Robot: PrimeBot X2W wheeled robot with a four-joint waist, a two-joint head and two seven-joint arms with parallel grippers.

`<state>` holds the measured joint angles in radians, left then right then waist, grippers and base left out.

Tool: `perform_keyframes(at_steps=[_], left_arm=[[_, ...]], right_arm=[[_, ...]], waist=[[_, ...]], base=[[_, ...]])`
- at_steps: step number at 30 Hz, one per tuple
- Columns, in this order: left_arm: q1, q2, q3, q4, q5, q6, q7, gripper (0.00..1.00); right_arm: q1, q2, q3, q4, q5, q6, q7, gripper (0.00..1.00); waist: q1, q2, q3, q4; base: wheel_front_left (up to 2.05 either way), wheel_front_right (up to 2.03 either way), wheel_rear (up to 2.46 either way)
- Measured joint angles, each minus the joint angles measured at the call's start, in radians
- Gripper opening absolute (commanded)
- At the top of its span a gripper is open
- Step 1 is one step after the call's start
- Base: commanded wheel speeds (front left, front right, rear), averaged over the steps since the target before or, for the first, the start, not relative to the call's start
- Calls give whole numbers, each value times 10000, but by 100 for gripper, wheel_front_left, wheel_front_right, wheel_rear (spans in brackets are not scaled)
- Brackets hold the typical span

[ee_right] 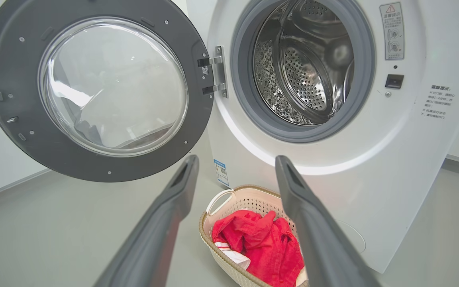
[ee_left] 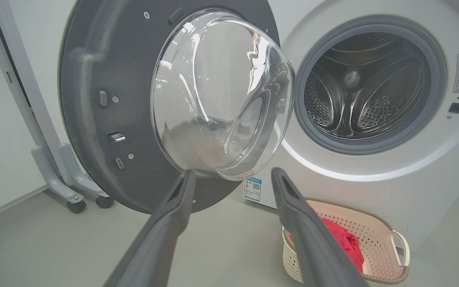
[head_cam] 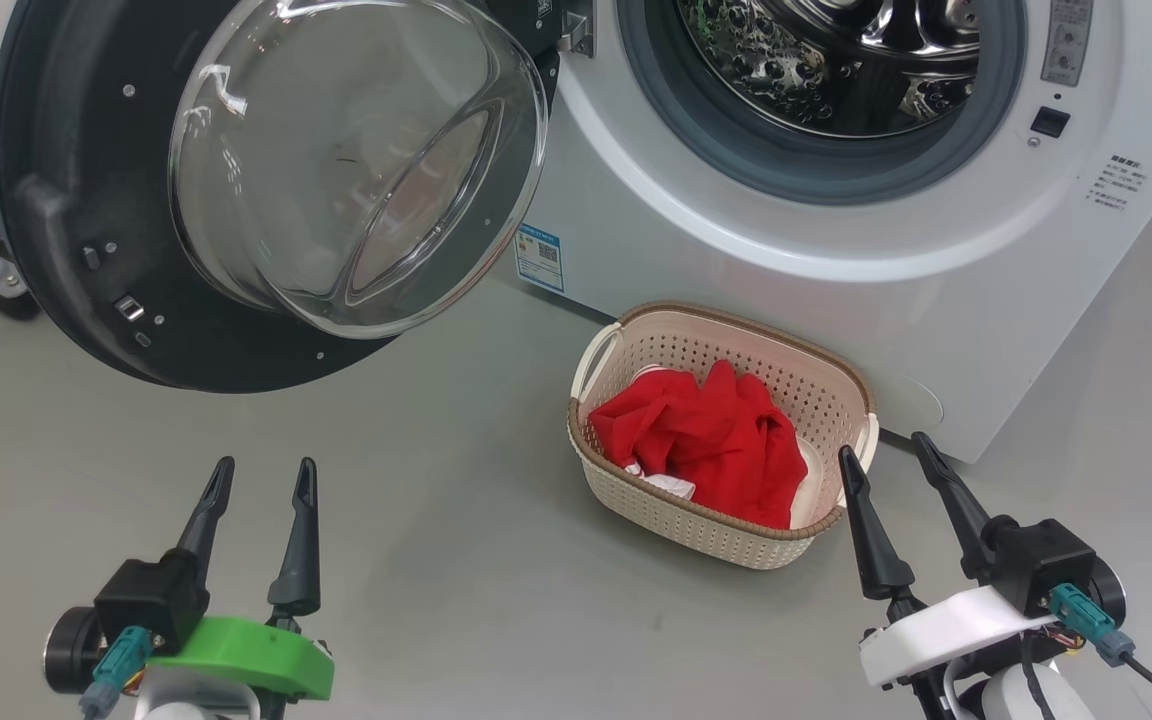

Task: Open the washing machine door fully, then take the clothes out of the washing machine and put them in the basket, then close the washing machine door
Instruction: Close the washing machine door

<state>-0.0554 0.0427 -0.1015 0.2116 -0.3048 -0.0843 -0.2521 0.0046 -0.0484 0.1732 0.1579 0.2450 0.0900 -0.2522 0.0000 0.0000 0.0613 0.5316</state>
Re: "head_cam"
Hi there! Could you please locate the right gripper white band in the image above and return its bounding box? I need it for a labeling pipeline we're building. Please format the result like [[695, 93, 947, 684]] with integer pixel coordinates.
[[838, 432, 1062, 691]]

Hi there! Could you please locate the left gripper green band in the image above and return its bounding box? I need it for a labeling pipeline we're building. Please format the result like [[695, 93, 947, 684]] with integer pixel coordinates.
[[146, 457, 335, 701]]

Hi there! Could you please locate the white garment with red trim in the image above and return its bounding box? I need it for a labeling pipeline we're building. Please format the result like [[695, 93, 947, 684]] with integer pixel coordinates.
[[624, 363, 827, 531]]

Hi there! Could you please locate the washing machine glass door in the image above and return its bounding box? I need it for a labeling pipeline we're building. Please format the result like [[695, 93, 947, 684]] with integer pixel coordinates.
[[0, 0, 597, 393]]

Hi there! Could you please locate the white front-load washing machine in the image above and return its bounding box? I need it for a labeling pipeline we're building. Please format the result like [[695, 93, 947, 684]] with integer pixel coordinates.
[[496, 0, 1152, 464]]

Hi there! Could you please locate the cream perforated laundry basket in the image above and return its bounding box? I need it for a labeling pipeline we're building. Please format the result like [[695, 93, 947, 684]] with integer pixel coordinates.
[[567, 301, 880, 571]]

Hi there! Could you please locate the black text warning label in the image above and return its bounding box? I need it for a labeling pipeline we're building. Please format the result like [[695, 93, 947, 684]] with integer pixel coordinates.
[[1086, 153, 1149, 213]]

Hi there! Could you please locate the blue energy label sticker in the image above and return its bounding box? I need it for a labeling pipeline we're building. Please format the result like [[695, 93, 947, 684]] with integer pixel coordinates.
[[514, 222, 565, 294]]

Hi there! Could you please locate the right camera cable teal connector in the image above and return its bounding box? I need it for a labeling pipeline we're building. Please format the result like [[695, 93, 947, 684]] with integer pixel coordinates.
[[1048, 583, 1152, 720]]

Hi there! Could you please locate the camera cable teal connector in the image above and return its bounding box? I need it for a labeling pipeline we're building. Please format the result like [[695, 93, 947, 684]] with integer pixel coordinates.
[[1048, 583, 1152, 720], [79, 625, 155, 720]]

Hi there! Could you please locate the left camera cable teal connector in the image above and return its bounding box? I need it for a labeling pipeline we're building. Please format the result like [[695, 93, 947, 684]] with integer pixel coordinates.
[[79, 625, 155, 720]]

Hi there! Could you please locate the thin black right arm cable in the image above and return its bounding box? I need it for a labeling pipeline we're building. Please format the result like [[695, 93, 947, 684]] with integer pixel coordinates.
[[1021, 660, 1057, 720]]

